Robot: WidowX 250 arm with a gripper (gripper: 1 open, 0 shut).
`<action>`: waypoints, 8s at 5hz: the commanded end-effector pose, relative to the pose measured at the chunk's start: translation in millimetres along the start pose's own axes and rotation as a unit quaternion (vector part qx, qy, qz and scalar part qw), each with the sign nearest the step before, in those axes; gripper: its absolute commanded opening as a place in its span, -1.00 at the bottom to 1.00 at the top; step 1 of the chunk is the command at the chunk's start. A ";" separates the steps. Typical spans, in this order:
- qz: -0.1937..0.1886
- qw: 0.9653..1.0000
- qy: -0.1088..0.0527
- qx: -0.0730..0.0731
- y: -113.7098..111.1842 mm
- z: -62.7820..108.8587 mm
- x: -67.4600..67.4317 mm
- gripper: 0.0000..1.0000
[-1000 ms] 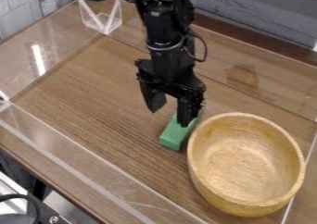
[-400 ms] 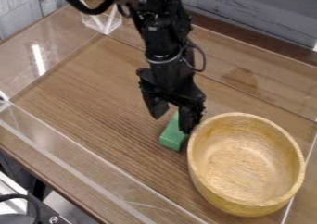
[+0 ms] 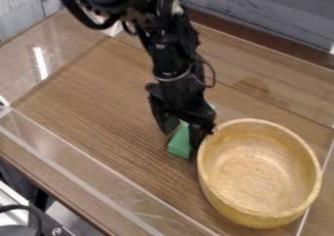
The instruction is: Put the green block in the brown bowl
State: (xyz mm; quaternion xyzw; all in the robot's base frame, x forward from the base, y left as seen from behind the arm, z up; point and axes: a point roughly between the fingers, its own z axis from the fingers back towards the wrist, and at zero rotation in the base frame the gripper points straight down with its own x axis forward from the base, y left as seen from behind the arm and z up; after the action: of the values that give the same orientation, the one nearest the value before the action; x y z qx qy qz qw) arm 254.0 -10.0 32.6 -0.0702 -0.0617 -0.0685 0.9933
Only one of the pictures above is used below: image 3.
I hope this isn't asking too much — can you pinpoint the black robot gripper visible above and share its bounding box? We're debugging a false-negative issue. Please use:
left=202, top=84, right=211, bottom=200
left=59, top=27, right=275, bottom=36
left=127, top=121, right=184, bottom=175
left=146, top=73, right=215, bottom=150

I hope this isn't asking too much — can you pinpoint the green rectangular block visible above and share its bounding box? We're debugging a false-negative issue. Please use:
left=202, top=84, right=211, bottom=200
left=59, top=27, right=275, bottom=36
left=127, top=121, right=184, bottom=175
left=166, top=102, right=218, bottom=160

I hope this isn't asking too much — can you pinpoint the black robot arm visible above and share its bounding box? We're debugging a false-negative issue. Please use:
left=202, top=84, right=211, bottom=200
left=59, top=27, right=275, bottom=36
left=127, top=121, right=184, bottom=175
left=79, top=0, right=216, bottom=148

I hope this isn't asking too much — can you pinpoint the brown wooden bowl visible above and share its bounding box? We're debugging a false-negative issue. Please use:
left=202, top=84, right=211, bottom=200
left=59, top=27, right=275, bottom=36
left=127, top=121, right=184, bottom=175
left=196, top=118, right=322, bottom=229

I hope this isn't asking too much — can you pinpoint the clear acrylic enclosure wall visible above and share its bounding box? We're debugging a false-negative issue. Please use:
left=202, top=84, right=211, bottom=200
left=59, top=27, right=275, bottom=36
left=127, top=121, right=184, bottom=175
left=0, top=13, right=334, bottom=236

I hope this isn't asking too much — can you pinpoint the black cable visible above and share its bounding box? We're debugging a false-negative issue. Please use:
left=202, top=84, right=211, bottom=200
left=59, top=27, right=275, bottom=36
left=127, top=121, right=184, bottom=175
left=51, top=0, right=128, bottom=31

